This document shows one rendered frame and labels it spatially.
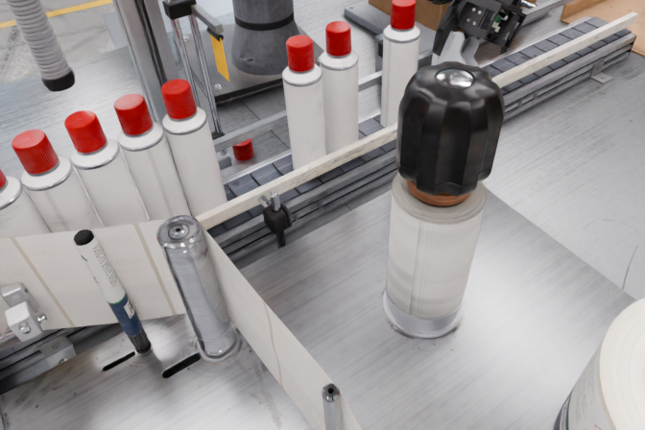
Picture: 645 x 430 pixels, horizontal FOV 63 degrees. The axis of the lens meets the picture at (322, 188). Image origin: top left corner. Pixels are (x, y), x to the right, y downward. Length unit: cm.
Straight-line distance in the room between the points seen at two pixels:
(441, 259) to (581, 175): 45
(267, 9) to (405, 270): 63
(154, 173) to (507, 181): 52
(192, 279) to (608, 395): 34
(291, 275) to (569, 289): 33
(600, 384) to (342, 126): 46
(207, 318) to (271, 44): 63
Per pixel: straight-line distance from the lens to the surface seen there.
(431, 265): 50
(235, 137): 73
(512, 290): 66
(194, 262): 47
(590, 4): 142
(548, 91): 106
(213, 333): 56
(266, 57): 105
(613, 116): 106
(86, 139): 60
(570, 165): 92
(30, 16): 65
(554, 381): 61
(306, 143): 73
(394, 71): 78
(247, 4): 102
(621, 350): 47
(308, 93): 68
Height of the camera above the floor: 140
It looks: 44 degrees down
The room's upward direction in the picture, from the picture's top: 4 degrees counter-clockwise
